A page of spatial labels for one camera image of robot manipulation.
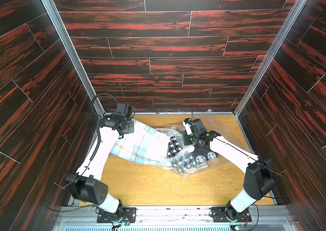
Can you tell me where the aluminium front rail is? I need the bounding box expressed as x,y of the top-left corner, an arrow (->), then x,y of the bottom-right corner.
53,205 -> 301,231

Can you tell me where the white vacuum bag valve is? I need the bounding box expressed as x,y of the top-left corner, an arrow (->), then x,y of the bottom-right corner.
186,145 -> 195,153

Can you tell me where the clear plastic vacuum bag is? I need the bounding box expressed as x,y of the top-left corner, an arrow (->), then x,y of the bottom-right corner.
155,117 -> 259,178

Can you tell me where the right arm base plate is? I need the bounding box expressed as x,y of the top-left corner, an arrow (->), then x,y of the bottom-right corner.
209,207 -> 252,223

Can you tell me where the white blue plaid scarf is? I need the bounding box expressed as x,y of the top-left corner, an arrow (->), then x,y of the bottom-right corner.
109,119 -> 187,169

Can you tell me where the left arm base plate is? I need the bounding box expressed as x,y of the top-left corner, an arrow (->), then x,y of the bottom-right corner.
95,207 -> 137,224

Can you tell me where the black white smiley scarf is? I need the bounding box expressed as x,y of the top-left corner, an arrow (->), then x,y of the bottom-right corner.
167,136 -> 219,177

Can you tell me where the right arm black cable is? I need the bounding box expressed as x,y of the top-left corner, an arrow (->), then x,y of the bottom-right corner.
220,138 -> 292,231

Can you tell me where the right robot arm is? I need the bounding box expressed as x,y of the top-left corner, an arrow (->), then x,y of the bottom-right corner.
183,118 -> 276,222

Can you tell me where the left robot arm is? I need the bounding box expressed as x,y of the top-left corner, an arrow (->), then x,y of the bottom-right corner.
66,103 -> 134,218

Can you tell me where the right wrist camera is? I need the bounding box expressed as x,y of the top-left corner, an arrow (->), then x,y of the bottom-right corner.
183,118 -> 193,135

